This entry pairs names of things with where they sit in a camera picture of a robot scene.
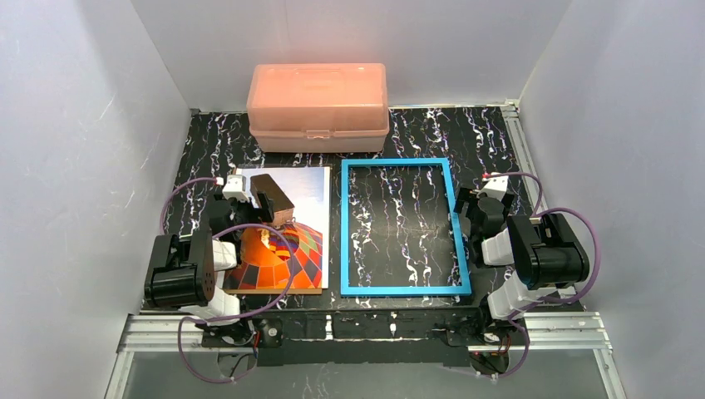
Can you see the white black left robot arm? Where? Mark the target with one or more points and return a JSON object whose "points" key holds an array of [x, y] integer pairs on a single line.
{"points": [[183, 270]]}

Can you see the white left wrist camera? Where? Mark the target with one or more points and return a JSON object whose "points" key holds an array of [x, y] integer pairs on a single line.
{"points": [[235, 188]]}

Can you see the hot air balloon photo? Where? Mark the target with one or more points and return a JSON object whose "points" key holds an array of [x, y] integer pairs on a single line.
{"points": [[293, 251]]}

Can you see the translucent pink plastic storage box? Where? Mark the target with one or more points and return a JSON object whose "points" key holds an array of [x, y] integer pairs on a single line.
{"points": [[319, 107]]}

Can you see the brown cardboard backing board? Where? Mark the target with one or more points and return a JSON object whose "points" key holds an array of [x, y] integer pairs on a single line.
{"points": [[274, 291]]}

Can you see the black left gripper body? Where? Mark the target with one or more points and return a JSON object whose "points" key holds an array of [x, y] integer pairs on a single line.
{"points": [[242, 203]]}

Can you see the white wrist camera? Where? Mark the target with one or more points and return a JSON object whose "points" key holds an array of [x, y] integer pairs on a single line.
{"points": [[496, 186], [235, 188]]}

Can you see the aluminium front mounting rail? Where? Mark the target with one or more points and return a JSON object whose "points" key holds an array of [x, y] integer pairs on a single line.
{"points": [[547, 331]]}

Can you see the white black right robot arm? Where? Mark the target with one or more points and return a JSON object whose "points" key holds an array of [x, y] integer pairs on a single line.
{"points": [[546, 255]]}

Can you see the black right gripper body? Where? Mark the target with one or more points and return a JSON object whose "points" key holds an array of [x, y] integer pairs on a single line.
{"points": [[476, 204]]}

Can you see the blue wooden picture frame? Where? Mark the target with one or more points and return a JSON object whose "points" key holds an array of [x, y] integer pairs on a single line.
{"points": [[346, 289]]}

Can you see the aluminium right side rail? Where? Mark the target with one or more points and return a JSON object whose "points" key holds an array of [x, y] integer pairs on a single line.
{"points": [[511, 116]]}

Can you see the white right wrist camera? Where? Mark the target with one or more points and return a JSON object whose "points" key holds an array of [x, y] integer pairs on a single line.
{"points": [[496, 186]]}

